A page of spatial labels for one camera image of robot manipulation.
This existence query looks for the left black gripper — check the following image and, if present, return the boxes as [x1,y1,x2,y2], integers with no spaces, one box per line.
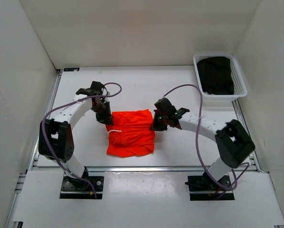
[91,101,114,127]

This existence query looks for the orange shorts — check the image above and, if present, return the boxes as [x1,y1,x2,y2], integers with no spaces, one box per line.
[106,109,155,158]

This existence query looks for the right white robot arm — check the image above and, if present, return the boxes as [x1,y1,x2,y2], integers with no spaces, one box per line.
[150,97,255,191]

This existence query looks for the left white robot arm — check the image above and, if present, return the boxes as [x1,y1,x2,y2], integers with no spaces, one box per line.
[39,81,113,191]

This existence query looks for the black folded shorts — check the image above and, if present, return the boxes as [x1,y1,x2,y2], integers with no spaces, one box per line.
[196,57,234,95]

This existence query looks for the white plastic basket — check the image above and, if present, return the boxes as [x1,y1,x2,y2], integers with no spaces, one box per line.
[193,53,247,102]

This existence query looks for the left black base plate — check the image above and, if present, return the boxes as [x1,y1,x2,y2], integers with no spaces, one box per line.
[59,175,104,200]

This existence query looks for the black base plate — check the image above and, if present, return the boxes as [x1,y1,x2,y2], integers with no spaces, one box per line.
[59,175,104,200]
[185,175,235,201]

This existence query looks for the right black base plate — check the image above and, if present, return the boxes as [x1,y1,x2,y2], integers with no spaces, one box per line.
[185,175,235,201]

